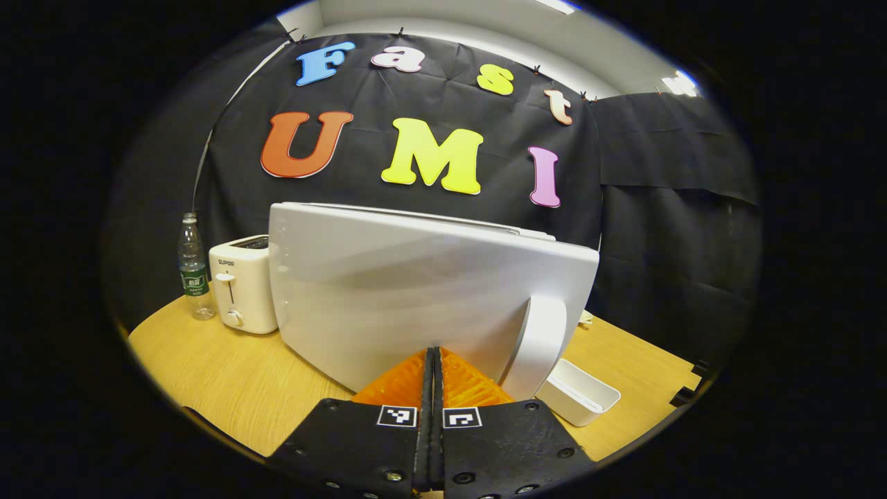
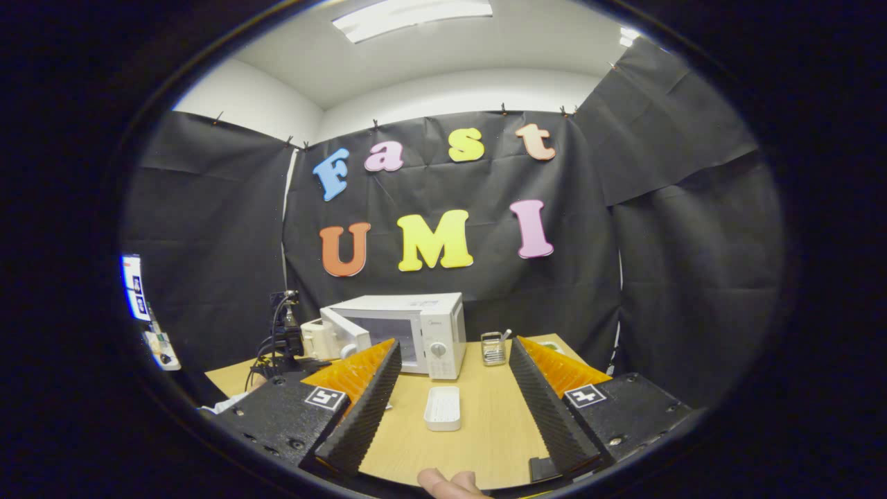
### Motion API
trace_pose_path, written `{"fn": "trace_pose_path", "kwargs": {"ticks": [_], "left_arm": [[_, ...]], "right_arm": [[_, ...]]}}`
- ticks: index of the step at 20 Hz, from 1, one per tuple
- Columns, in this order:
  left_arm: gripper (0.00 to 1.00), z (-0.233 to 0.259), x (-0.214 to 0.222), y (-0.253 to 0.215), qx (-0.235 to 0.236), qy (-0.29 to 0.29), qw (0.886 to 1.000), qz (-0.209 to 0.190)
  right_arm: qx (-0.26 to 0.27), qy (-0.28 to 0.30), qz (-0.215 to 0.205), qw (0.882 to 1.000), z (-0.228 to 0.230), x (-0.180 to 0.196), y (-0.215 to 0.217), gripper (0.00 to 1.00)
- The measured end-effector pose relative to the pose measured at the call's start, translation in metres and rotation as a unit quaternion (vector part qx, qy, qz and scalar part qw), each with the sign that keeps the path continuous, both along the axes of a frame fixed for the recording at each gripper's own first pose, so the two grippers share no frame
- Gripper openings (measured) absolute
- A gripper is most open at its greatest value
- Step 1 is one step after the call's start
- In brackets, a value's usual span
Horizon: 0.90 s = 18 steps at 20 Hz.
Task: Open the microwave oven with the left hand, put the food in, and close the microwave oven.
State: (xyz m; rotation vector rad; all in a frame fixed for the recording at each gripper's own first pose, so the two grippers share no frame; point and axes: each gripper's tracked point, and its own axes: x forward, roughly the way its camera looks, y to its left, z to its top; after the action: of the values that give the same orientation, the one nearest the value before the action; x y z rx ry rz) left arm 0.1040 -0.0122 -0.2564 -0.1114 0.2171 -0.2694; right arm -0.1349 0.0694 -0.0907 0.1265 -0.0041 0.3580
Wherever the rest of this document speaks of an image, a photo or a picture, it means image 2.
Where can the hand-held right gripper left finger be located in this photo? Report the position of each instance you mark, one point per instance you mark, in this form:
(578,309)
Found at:
(360,409)

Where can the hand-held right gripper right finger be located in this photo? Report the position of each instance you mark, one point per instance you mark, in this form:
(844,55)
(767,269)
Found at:
(551,409)

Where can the white microwave oven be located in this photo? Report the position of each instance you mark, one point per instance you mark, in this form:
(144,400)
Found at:
(423,333)

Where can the white kitchen appliance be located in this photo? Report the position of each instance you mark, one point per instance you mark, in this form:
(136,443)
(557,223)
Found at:
(315,339)

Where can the white divided plate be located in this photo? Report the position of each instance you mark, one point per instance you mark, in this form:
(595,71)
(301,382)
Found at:
(551,344)

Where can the small white dish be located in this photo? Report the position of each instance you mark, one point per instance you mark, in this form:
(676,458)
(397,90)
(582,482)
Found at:
(442,407)

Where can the lit computer screen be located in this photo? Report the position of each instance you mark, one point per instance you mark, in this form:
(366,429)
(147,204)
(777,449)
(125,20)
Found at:
(133,287)

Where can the ceiling light panel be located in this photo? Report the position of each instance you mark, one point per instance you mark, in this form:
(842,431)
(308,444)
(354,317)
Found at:
(412,17)
(629,36)

